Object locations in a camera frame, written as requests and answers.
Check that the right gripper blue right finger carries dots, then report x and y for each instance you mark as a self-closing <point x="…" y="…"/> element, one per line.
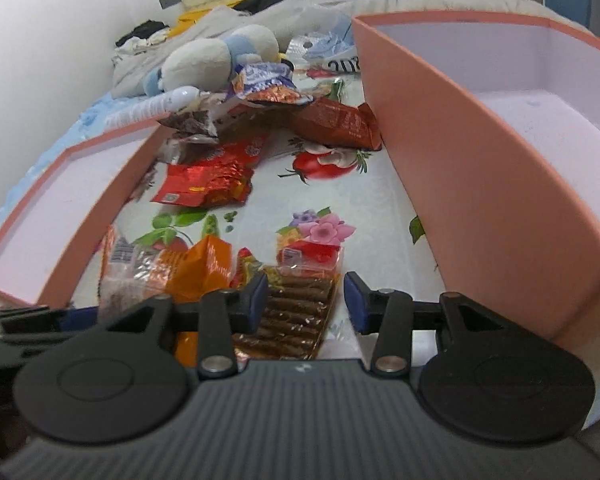
<point x="363" y="304"/>

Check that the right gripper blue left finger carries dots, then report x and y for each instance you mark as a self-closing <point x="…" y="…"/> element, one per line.
<point x="252" y="302"/>

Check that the chocolate wafer stick packet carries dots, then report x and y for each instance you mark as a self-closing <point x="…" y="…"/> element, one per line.
<point x="297" y="312"/>

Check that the orange clear snack packet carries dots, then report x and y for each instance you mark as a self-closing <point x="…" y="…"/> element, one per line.
<point x="132" y="273"/>

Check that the dark red snack pouch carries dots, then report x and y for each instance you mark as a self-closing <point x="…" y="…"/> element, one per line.
<point x="334" y="124"/>

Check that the brown grey snack packet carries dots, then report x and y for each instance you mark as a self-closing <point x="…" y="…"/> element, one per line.
<point x="196" y="127"/>

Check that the blue white snack bag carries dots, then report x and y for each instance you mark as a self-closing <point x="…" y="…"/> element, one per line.
<point x="268" y="83"/>

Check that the pink box lid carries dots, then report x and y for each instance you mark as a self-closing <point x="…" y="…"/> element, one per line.
<point x="48" y="240"/>

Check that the red foil snack packet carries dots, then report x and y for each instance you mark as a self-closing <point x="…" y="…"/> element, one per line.
<point x="221" y="177"/>

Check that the white lotion bottle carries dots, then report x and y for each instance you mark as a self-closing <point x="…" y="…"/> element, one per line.
<point x="152" y="108"/>

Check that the deep pink cardboard box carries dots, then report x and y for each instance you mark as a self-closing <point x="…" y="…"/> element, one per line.
<point x="492" y="123"/>

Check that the white blue plush toy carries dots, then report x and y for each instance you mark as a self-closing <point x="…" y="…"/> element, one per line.
<point x="209" y="64"/>

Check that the light blue numbered plastic bag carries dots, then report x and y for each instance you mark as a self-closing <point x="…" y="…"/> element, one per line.
<point x="324" y="52"/>

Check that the grey blanket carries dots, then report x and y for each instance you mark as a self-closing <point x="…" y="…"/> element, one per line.
<point x="290" y="18"/>

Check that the yellow cloth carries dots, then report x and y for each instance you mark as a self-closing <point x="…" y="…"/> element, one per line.
<point x="187" y="20"/>

